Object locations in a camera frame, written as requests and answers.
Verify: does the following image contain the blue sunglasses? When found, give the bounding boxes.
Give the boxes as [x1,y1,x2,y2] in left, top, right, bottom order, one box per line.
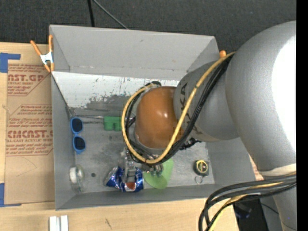
[70,116,87,154]

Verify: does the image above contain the grey metal bin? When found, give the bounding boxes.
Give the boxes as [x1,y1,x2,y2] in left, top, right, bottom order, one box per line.
[49,25,257,211]

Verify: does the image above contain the black and yellow tape measure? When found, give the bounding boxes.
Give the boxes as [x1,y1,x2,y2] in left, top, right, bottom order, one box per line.
[192,159,210,185]

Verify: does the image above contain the crushed blue drink can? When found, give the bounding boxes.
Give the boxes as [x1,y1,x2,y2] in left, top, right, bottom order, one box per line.
[103,166,145,193]

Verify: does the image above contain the green toy brick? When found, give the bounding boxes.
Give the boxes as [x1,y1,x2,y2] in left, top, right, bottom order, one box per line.
[103,115,124,132]

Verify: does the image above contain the brown cardboard board red print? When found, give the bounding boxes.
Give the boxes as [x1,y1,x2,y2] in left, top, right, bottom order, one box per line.
[0,41,56,208]

